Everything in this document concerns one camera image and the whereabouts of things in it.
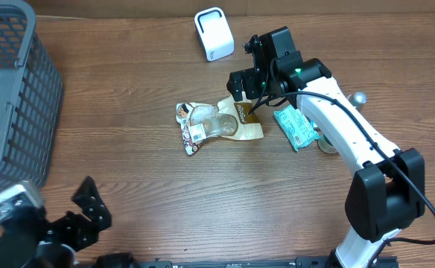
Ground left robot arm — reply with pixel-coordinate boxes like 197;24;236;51
0;176;138;267

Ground grey plastic mesh basket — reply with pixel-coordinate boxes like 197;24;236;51
0;1;64;191

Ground white barcode scanner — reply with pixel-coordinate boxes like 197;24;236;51
194;7;235;62

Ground brown snack packet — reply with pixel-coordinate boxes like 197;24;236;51
176;96;264;156

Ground green lid white jar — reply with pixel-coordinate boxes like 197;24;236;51
317;134;337;154

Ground yellow drink bottle silver cap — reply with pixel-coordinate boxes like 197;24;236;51
347;92;367;111

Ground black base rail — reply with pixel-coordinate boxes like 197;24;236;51
135;255;401;268

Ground light green wipes packet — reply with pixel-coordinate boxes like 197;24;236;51
273;105;319;151

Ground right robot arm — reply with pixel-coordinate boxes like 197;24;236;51
226;27;425;267

